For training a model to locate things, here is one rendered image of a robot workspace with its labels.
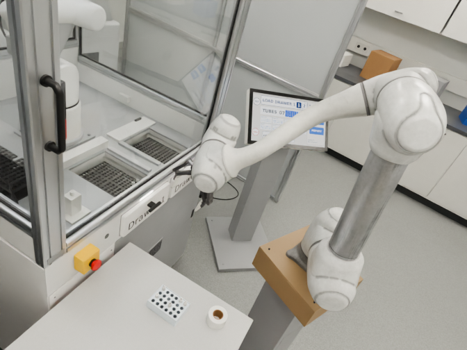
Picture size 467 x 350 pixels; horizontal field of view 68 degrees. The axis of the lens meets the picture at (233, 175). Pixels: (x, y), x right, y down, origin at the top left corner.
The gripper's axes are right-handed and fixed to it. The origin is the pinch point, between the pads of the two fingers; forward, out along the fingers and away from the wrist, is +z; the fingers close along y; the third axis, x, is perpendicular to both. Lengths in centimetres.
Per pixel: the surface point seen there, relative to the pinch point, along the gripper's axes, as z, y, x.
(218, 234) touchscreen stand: 96, -6, -83
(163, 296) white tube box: 16.2, -22.1, 26.6
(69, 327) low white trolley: 22, -9, 54
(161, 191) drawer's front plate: 9.6, 11.1, -1.0
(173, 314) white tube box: 13.0, -29.2, 30.1
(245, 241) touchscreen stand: 91, -24, -93
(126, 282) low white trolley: 21.6, -8.9, 30.7
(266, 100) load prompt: -14, 19, -81
